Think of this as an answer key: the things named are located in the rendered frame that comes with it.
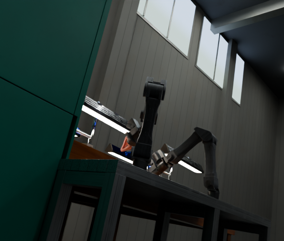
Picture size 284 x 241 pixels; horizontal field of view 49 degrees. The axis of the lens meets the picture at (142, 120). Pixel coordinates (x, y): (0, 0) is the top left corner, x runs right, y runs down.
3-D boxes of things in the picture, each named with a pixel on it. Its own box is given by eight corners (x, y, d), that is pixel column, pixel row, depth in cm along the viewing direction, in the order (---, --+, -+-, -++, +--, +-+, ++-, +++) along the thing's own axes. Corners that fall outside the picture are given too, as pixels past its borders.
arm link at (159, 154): (148, 154, 191) (163, 142, 189) (155, 158, 198) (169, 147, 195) (157, 169, 184) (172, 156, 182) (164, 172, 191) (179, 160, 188)
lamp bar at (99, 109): (140, 136, 201) (142, 126, 204) (68, 96, 156) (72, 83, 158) (130, 136, 206) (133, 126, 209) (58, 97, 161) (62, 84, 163)
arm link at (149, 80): (141, 112, 160) (148, 69, 136) (158, 115, 160) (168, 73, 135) (137, 131, 153) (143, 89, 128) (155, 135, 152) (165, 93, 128)
